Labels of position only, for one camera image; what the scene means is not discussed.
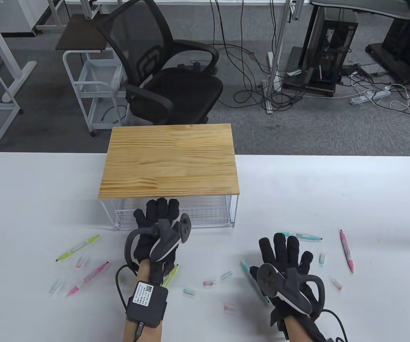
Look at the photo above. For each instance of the person's right hand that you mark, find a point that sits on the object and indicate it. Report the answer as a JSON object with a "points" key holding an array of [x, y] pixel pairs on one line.
{"points": [[283, 249]]}

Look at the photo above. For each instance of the person's left hand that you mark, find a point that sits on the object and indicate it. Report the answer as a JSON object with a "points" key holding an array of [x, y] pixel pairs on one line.
{"points": [[162, 210]]}

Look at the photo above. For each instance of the teal double-ended highlighter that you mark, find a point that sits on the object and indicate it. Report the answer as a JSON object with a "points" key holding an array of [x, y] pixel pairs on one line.
{"points": [[247, 269], [304, 236]]}

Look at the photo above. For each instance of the teal highlighter cap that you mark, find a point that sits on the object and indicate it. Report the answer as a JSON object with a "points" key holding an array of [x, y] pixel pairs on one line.
{"points": [[189, 291], [321, 259], [226, 274], [56, 286]]}

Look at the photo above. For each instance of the pink double-ended highlighter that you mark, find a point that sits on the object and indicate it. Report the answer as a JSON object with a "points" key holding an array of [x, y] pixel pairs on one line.
{"points": [[87, 279], [346, 251]]}

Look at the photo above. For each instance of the green double-ended highlighter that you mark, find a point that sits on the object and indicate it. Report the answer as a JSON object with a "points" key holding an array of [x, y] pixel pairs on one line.
{"points": [[171, 275], [78, 247]]}

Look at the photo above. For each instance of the person's right forearm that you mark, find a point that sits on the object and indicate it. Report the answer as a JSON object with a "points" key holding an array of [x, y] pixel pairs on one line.
{"points": [[297, 331]]}

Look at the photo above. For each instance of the person's left forearm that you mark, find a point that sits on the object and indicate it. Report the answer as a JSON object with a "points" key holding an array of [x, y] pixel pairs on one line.
{"points": [[143, 272]]}

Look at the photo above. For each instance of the black grey tracker controller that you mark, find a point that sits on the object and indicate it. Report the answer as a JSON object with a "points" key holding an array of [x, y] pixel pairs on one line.
{"points": [[294, 292], [164, 242]]}

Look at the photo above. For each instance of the black mesh office chair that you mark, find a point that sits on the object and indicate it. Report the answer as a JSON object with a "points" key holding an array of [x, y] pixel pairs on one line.
{"points": [[176, 89]]}

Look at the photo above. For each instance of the white metal cart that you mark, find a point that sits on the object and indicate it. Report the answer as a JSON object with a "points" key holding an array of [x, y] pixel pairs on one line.
{"points": [[91, 85]]}

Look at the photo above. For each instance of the white power strip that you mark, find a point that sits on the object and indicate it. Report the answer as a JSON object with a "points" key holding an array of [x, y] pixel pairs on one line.
{"points": [[368, 96]]}

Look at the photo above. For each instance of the brown side table top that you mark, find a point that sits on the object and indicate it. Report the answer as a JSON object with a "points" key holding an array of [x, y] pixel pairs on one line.
{"points": [[80, 35]]}

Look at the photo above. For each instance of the black computer tower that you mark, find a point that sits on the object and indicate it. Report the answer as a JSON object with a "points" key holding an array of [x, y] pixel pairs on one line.
{"points": [[333, 46]]}

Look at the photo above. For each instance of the black equipment stand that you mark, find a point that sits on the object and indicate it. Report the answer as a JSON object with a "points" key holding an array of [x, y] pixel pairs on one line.
{"points": [[404, 42]]}

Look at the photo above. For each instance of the white cabinet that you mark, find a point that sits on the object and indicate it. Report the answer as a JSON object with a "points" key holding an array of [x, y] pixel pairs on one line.
{"points": [[16, 16]]}

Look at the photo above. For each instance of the grey desk top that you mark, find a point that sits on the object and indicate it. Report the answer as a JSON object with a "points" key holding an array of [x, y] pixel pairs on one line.
{"points": [[368, 9]]}

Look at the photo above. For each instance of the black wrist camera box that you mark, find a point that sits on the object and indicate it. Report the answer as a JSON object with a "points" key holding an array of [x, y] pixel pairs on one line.
{"points": [[146, 302]]}

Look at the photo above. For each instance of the aluminium profile post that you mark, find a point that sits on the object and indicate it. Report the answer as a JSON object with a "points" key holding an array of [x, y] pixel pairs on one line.
{"points": [[278, 46]]}

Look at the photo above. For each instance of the aluminium desk frame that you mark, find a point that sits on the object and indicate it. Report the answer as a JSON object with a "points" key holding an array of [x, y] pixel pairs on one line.
{"points": [[92, 10]]}

